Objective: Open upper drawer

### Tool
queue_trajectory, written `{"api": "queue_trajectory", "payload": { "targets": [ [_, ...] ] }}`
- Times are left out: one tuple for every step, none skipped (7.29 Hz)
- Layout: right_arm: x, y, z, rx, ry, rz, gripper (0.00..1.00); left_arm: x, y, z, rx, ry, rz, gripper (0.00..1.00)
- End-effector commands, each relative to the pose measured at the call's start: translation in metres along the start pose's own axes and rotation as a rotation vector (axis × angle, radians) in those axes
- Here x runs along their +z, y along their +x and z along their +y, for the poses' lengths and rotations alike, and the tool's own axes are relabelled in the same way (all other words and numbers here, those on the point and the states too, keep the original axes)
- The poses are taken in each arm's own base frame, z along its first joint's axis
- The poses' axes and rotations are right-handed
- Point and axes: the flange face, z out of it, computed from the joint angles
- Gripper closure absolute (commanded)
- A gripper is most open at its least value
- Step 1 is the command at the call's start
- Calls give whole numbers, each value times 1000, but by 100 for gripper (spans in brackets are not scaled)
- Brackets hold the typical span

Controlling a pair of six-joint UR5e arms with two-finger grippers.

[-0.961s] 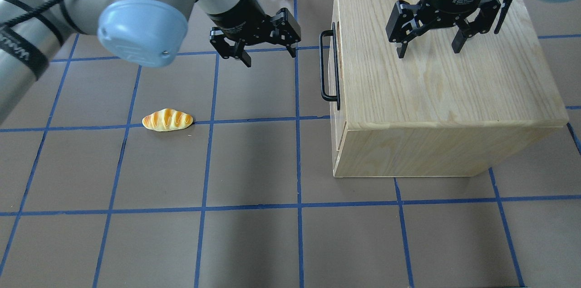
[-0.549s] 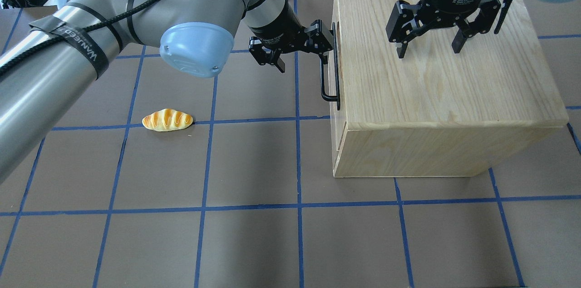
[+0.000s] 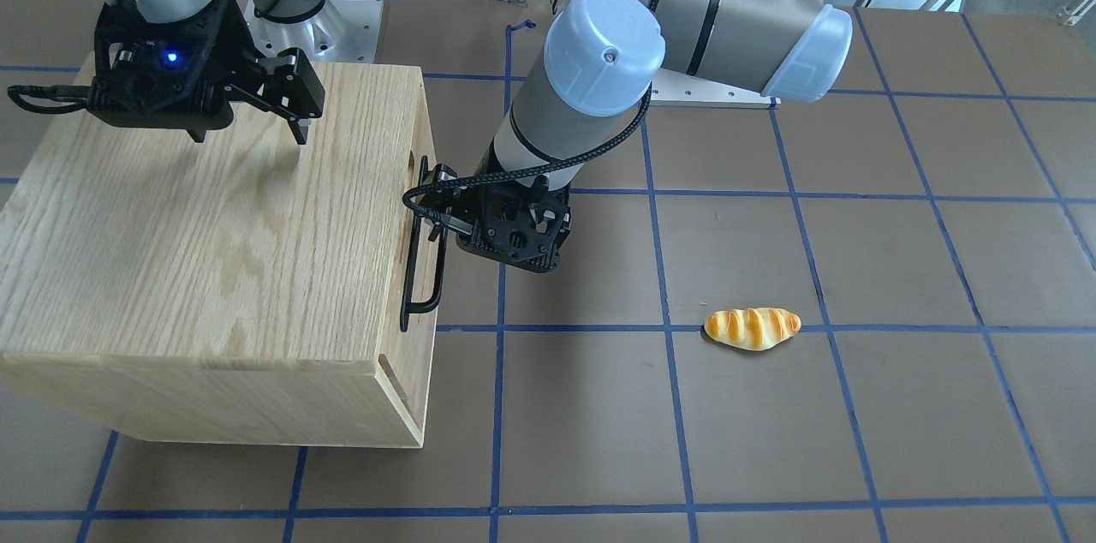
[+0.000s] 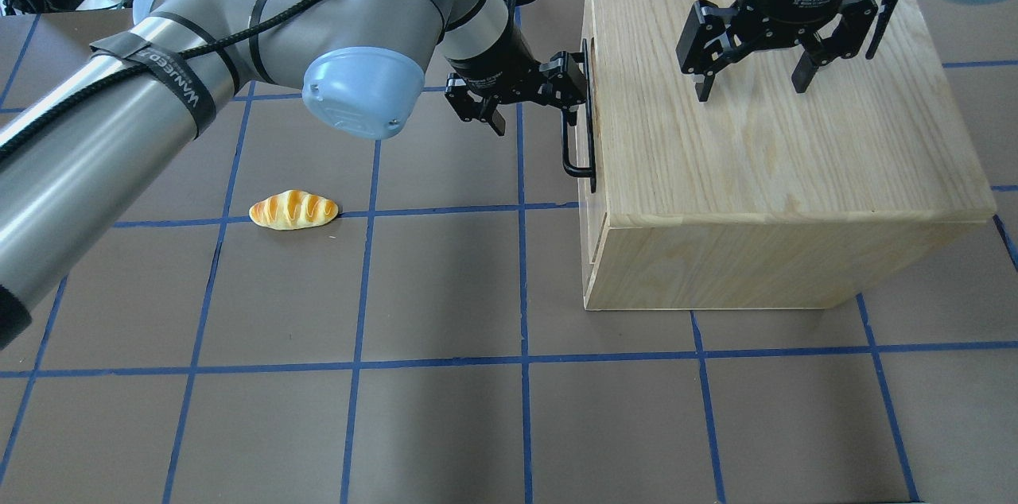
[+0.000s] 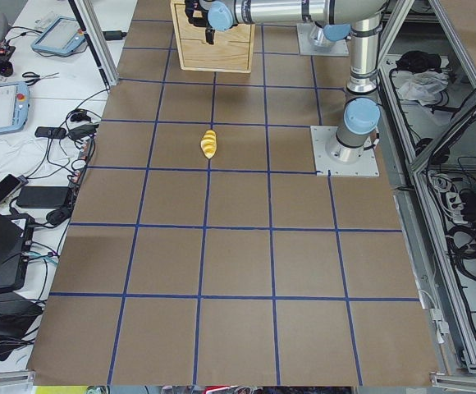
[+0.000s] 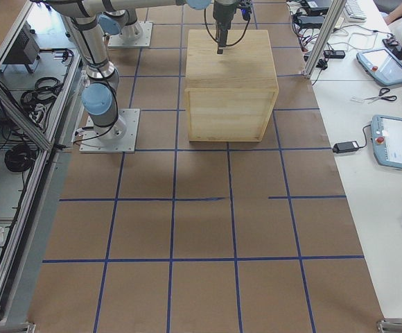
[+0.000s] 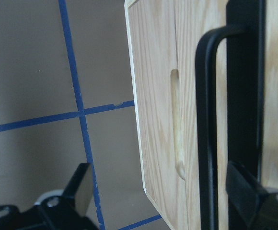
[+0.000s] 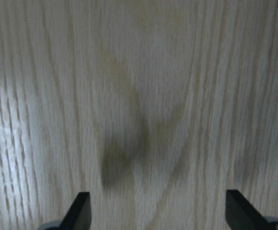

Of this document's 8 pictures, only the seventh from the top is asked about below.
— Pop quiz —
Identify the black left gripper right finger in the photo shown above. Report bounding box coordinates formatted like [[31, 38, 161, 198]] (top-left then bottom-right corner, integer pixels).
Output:
[[226, 161, 278, 225]]

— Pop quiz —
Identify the wooden drawer cabinet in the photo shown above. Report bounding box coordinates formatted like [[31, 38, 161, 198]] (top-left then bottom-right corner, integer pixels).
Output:
[[124, 0, 278, 230]]

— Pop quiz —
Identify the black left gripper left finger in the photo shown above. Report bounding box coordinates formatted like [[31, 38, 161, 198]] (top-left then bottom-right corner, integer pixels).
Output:
[[37, 163, 93, 216]]

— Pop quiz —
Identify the black drawer handle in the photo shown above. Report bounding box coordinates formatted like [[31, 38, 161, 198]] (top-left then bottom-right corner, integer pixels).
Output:
[[195, 0, 266, 230]]

